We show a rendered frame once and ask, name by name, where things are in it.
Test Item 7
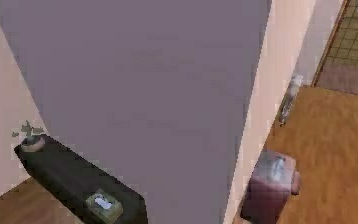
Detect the grey slim floor object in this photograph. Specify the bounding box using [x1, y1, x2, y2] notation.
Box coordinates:
[278, 73, 305, 126]

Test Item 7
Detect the small potted house plant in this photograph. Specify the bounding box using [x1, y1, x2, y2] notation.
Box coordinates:
[11, 120, 47, 154]

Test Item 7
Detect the dark red bin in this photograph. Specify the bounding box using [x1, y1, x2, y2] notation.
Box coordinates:
[239, 149, 302, 224]

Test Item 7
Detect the green tissue box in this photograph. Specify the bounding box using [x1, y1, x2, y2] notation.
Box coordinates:
[84, 188, 125, 224]

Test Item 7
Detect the black console table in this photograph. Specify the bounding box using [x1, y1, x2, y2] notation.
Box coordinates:
[13, 133, 149, 224]

